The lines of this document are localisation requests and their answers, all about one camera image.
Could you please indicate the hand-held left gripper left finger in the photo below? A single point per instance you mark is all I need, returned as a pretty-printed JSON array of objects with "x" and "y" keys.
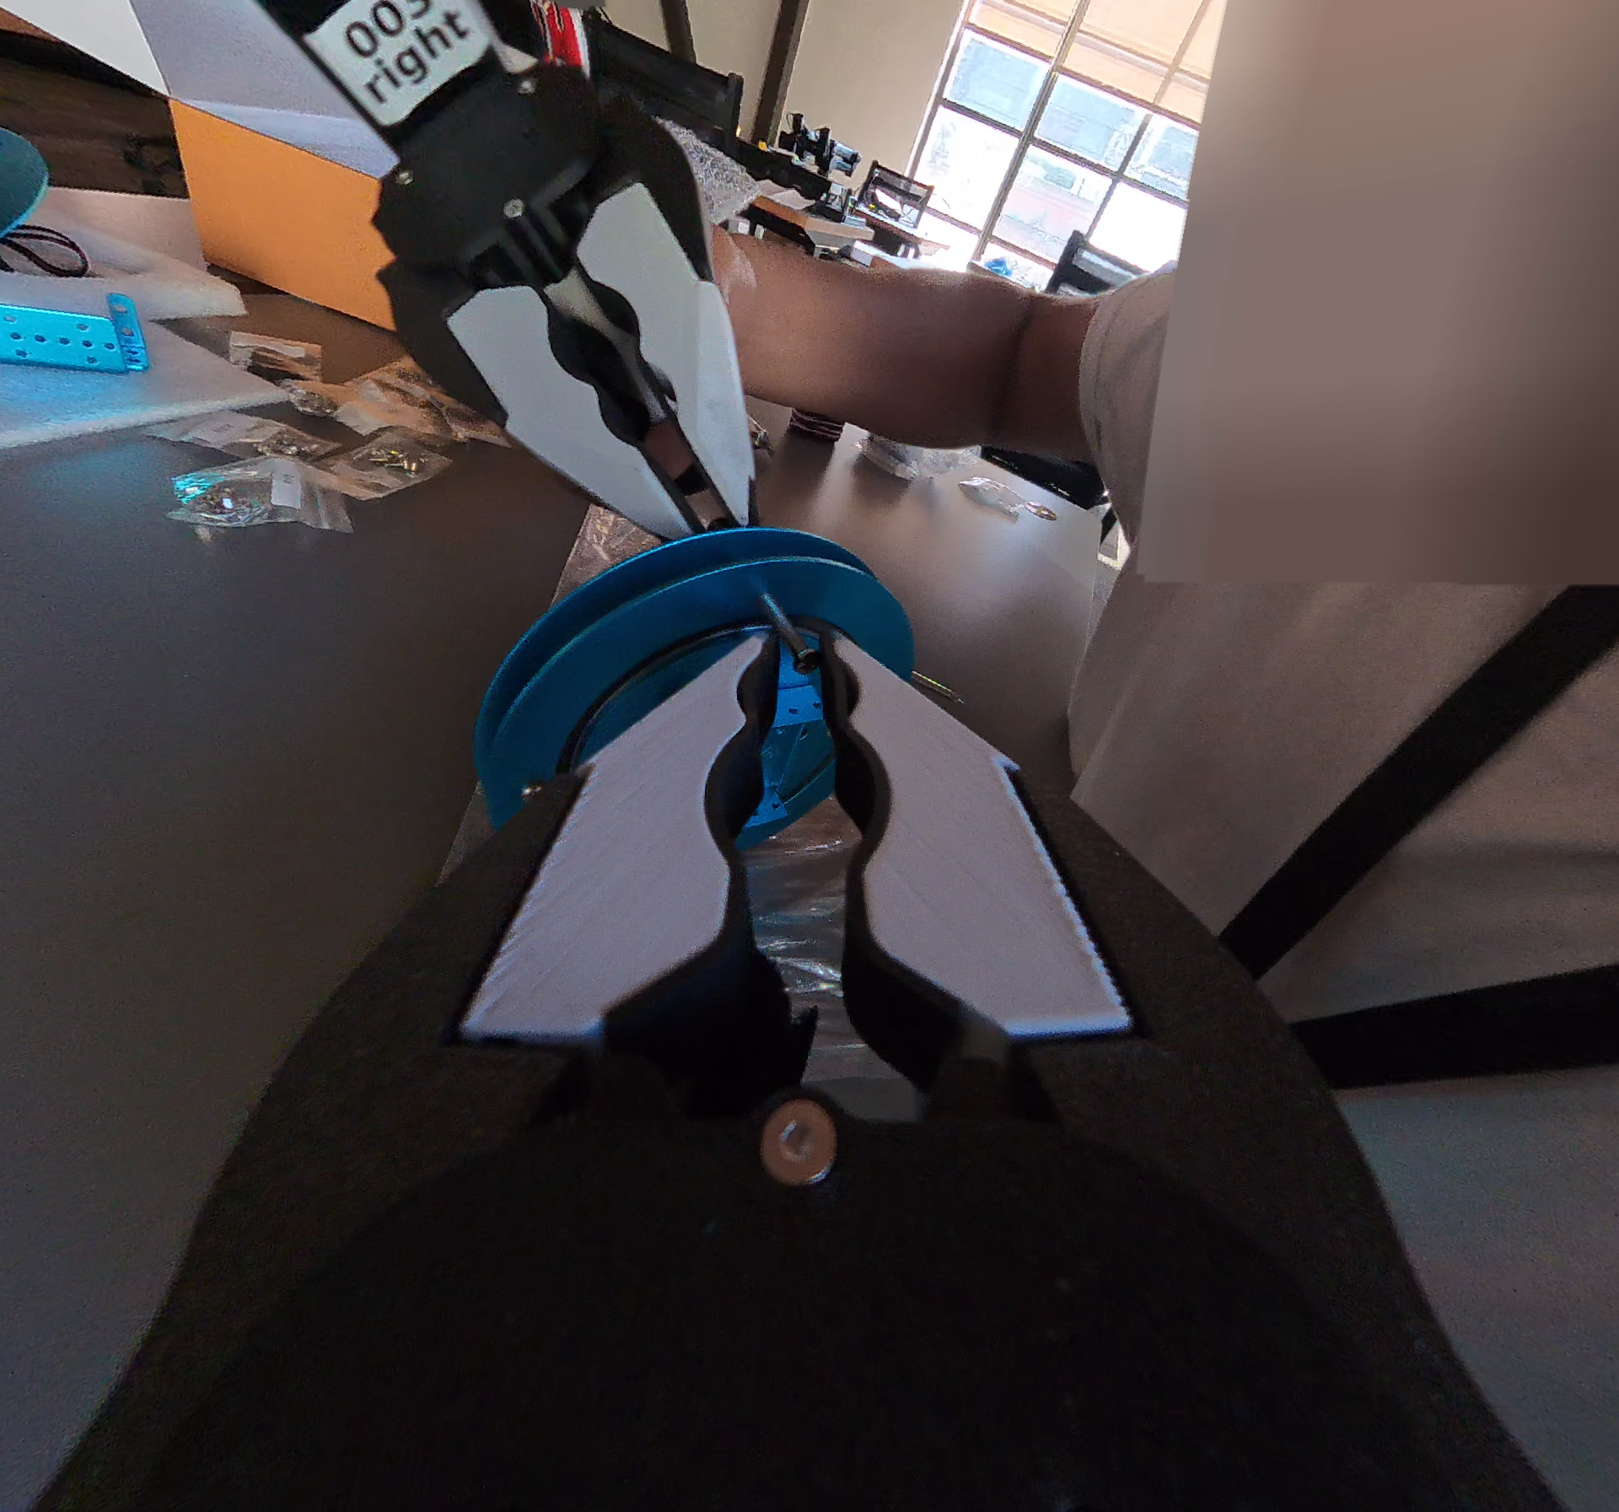
[{"x": 607, "y": 903}]

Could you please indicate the small-paned window with blinds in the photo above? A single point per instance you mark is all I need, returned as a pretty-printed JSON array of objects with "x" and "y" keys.
[{"x": 1073, "y": 122}]

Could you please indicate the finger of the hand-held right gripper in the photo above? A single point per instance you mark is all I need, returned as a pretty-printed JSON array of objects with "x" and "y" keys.
[
  {"x": 517, "y": 361},
  {"x": 684, "y": 298}
]

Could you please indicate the white packaging tray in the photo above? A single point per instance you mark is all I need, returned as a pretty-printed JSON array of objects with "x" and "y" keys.
[{"x": 150, "y": 388}]

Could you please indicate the person's torso in pale shirt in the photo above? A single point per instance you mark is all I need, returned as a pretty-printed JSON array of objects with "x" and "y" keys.
[{"x": 1454, "y": 715}]

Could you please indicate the grey desk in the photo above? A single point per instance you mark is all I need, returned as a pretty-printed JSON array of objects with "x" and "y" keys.
[{"x": 255, "y": 715}]

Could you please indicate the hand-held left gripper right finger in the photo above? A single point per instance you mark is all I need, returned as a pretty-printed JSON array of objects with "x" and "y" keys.
[{"x": 985, "y": 903}]

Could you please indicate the thin metal rod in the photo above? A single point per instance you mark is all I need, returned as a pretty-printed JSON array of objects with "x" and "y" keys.
[{"x": 782, "y": 621}]

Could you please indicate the pile of small screw bags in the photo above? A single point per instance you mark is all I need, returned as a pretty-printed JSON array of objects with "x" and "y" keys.
[{"x": 280, "y": 488}]

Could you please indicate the person's right forearm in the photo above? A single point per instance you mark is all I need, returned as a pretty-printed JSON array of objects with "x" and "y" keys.
[{"x": 885, "y": 337}]

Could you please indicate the black office chair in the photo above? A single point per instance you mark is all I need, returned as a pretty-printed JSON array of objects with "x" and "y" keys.
[{"x": 673, "y": 85}]

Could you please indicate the clear plastic bag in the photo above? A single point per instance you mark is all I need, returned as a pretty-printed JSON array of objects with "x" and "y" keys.
[{"x": 797, "y": 918}]

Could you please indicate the crumpled clear plastic bags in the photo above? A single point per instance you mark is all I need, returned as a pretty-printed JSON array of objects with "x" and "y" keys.
[{"x": 911, "y": 459}]

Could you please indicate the orange cardboard box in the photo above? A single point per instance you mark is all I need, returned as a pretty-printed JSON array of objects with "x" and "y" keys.
[{"x": 280, "y": 221}]

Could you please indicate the blue metal turntable base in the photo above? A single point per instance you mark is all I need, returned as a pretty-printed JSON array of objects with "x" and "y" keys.
[{"x": 607, "y": 639}]

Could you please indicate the bubble wrap bundle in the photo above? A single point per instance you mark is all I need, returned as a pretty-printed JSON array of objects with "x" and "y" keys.
[{"x": 727, "y": 181}]

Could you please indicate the blue metal bracket block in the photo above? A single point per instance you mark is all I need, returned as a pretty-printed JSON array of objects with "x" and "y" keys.
[{"x": 65, "y": 337}]

